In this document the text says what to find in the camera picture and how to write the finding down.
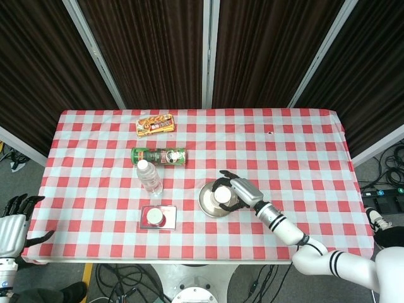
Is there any black floor cable bundle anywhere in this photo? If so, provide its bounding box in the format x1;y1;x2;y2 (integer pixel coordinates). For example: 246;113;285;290
93;263;173;303
359;143;404;190
0;141;32;173
239;264;293;303

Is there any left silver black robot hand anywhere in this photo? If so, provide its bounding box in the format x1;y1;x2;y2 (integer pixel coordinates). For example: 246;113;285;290
0;194;55;258

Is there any orange snack box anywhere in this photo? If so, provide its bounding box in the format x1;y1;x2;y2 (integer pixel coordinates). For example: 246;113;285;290
135;114;176;137

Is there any dark brown curtain panel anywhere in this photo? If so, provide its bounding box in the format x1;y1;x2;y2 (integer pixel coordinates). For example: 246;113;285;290
0;0;120;157
213;0;345;110
77;0;205;110
295;0;404;158

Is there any round metal plate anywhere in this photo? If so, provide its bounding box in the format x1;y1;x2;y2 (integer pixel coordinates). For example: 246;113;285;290
198;181;239;218

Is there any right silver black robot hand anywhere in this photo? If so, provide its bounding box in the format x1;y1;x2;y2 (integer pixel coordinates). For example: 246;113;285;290
210;170;264;211

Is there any red white checkered tablecloth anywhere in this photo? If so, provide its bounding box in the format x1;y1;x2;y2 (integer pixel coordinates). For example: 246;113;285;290
21;109;376;265

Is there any black shoe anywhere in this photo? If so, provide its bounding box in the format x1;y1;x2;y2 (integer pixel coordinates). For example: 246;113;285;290
59;281;88;303

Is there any white black sneaker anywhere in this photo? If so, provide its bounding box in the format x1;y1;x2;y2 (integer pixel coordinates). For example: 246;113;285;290
365;207;394;234

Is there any green chips can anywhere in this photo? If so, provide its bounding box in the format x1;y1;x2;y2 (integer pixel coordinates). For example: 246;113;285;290
131;147;188;166

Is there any white paper cup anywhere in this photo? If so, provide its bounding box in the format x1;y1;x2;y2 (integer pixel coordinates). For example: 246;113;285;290
213;186;233;205

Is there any white round lidded jar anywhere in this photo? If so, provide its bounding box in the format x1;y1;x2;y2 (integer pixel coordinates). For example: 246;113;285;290
146;208;165;225

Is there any aluminium partition post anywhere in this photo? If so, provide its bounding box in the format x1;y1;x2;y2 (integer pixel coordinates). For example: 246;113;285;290
286;0;360;109
61;0;128;110
0;125;49;167
351;124;404;167
201;0;221;109

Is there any black power strip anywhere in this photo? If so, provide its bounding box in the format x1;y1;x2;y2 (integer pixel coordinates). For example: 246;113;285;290
361;186;404;199

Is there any clear plastic water bottle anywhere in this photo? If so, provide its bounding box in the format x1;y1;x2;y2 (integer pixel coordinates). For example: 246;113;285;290
136;159;164;198

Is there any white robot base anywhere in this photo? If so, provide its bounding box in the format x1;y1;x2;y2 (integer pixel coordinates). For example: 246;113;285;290
148;263;241;303

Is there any flat red white box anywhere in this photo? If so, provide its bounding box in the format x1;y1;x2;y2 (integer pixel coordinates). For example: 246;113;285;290
139;204;178;231

